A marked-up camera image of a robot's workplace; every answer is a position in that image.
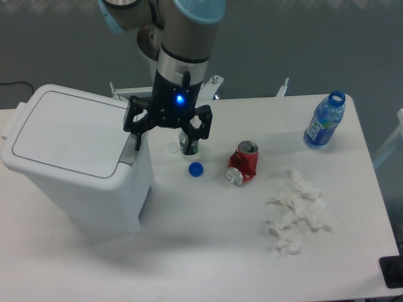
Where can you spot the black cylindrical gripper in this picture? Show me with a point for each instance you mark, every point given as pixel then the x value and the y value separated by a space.
pixel 170 106

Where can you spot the white plastic trash can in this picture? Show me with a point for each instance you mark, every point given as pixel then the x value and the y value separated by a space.
pixel 72 146

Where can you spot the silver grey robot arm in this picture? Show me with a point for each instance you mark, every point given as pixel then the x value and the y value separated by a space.
pixel 179 36

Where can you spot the crushed red soda can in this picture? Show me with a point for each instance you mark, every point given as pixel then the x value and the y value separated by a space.
pixel 242 163

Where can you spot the clear bottle green label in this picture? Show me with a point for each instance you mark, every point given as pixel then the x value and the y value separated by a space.
pixel 183 139

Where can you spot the white bottle cap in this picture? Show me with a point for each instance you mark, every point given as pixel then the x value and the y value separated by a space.
pixel 173 148

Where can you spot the blue bottle cap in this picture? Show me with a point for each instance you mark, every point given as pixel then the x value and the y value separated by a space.
pixel 196 169

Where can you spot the crumpled white tissue upper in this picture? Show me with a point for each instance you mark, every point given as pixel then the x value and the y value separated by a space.
pixel 305 187

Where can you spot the crumpled white tissue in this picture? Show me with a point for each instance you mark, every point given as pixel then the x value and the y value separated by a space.
pixel 288 241
pixel 292 201
pixel 305 187
pixel 316 215

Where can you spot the blue plastic water bottle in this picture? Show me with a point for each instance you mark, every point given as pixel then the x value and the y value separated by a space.
pixel 326 118

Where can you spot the crumpled white tissue left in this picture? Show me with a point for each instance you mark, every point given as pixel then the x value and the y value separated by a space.
pixel 292 201

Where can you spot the crumpled white tissue bottom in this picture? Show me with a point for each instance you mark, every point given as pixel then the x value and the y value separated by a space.
pixel 288 241

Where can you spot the crumpled white tissue right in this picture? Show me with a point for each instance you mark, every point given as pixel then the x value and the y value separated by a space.
pixel 316 215

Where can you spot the black device at edge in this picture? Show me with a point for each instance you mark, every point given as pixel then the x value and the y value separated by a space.
pixel 391 267

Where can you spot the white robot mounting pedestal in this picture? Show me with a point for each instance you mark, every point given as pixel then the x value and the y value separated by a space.
pixel 207 88

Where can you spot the white table clamp bracket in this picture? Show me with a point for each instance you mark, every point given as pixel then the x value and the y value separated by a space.
pixel 283 89

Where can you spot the white frame at right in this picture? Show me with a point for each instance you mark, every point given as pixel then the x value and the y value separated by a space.
pixel 391 144

